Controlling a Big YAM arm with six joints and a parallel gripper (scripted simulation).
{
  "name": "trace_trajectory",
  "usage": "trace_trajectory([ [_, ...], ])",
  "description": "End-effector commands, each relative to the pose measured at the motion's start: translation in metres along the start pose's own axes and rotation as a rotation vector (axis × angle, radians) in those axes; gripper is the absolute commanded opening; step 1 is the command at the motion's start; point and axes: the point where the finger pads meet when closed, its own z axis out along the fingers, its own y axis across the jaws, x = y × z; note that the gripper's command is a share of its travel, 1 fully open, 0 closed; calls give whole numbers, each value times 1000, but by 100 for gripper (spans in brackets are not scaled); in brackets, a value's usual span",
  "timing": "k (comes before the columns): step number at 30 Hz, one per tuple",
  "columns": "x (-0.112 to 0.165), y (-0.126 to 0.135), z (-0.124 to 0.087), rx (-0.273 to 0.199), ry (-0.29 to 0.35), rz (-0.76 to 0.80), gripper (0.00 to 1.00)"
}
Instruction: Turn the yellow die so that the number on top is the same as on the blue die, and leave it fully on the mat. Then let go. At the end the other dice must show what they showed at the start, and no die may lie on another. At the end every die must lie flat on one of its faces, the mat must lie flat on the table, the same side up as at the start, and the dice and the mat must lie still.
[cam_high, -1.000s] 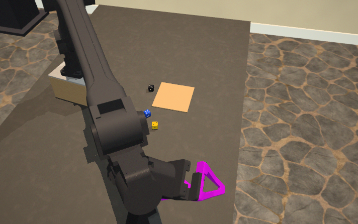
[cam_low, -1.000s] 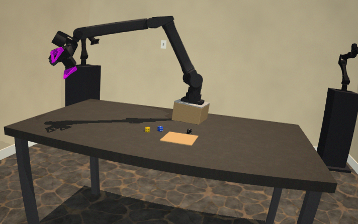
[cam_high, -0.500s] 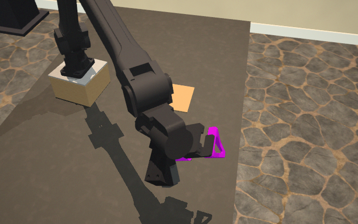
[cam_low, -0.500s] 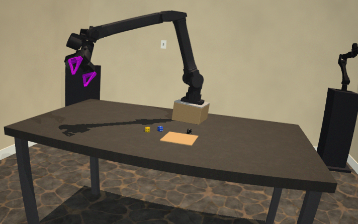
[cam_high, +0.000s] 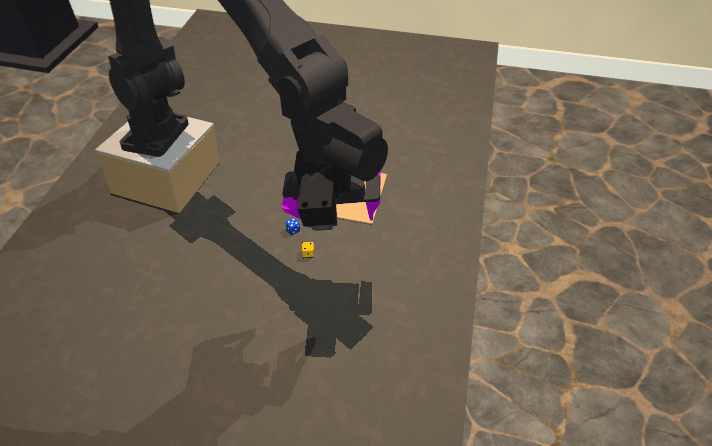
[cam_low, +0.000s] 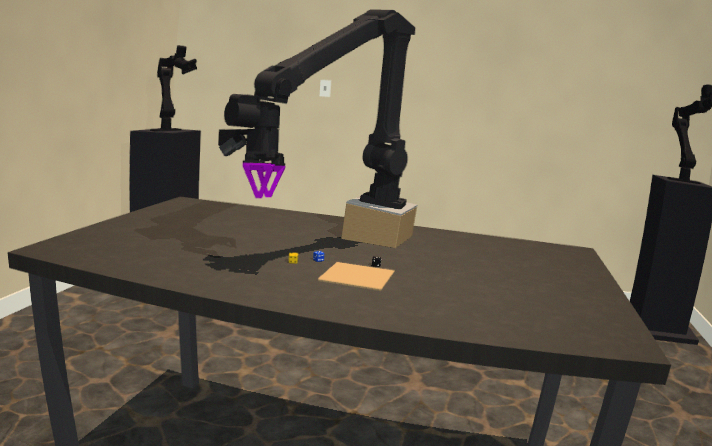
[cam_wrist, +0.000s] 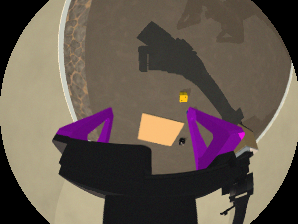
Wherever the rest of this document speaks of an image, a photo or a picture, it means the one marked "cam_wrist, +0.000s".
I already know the yellow die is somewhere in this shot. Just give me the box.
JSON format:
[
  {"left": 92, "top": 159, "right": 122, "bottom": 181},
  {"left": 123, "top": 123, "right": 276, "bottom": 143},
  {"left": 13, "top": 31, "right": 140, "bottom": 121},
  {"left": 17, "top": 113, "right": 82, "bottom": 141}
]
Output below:
[{"left": 179, "top": 92, "right": 188, "bottom": 102}]

